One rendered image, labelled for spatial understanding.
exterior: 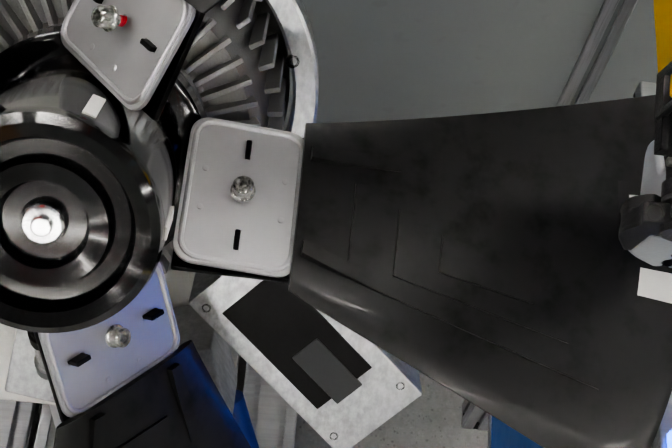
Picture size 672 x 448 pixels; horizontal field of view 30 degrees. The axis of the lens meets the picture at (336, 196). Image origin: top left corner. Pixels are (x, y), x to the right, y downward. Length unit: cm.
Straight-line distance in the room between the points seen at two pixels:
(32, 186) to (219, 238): 10
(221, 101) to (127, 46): 13
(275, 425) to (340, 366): 98
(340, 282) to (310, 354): 16
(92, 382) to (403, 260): 19
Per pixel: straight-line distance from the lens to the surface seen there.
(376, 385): 83
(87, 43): 68
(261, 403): 181
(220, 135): 70
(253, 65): 79
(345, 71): 179
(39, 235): 63
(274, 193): 68
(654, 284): 73
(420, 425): 191
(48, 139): 62
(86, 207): 63
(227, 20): 78
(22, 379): 90
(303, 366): 82
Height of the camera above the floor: 178
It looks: 60 degrees down
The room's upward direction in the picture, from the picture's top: 12 degrees clockwise
